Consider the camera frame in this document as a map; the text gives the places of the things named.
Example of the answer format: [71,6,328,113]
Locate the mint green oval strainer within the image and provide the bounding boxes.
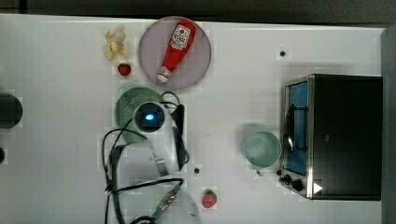
[115,85,163,144]

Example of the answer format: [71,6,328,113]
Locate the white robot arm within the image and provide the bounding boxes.
[118,102,202,224]

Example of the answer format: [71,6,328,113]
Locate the grey round plate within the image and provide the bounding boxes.
[138,17,211,90]

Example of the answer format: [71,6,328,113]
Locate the mint green mug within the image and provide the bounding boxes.
[242,131,282,176]

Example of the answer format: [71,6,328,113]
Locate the red ketchup bottle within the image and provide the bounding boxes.
[157,19,196,83]

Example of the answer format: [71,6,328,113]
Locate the dark red toy strawberry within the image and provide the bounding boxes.
[117,63,132,77]

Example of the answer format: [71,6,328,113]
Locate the light red toy strawberry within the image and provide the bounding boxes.
[202,189,218,209]

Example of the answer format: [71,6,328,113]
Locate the peeled toy banana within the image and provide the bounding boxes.
[105,24,129,62]

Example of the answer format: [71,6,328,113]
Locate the black toaster oven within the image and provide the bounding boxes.
[276,74,383,201]

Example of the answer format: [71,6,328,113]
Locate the large black round pan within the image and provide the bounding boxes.
[0,93,23,129]

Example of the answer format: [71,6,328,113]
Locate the small black round pot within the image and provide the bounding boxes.
[0,147,6,164]

